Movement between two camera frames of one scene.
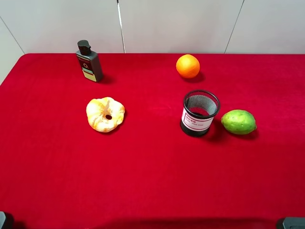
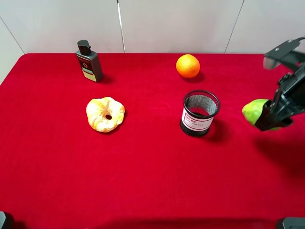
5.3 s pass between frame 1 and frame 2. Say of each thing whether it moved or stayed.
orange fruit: stayed
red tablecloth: stayed
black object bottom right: stayed
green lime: moved
